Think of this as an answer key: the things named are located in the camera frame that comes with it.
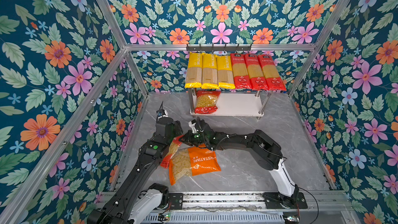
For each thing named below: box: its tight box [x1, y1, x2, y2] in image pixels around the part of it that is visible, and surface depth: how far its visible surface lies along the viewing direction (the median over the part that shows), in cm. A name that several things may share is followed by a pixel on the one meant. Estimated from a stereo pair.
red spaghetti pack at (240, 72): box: [230, 53, 253, 90], surface depth 81 cm
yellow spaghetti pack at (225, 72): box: [216, 55, 236, 90], surface depth 81 cm
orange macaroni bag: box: [168, 143, 222, 186], surface depth 83 cm
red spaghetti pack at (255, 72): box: [244, 53, 269, 91], surface depth 81 cm
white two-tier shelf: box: [187, 88, 274, 120], surface depth 104 cm
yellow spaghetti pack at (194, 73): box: [184, 51, 203, 89], surface depth 82 cm
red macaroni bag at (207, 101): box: [194, 89, 222, 115], surface depth 103 cm
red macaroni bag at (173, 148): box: [160, 134, 184, 169], surface depth 84 cm
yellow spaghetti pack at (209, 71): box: [201, 52, 220, 90], surface depth 82 cm
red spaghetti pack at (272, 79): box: [258, 54, 287, 92], surface depth 80 cm
